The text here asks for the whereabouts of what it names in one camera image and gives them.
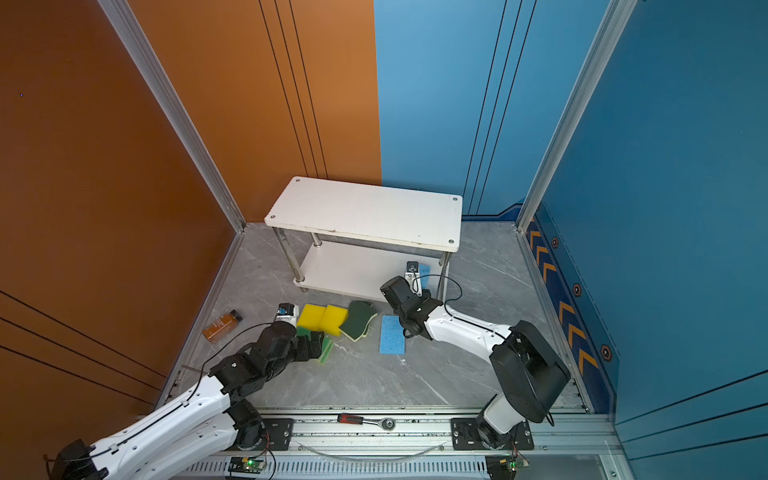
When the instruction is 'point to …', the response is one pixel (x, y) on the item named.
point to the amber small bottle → (222, 326)
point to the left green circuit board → (247, 464)
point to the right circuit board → (504, 467)
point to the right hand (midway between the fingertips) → (407, 294)
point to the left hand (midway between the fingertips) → (312, 332)
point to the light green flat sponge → (327, 345)
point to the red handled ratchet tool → (387, 423)
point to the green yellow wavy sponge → (360, 312)
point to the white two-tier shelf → (352, 238)
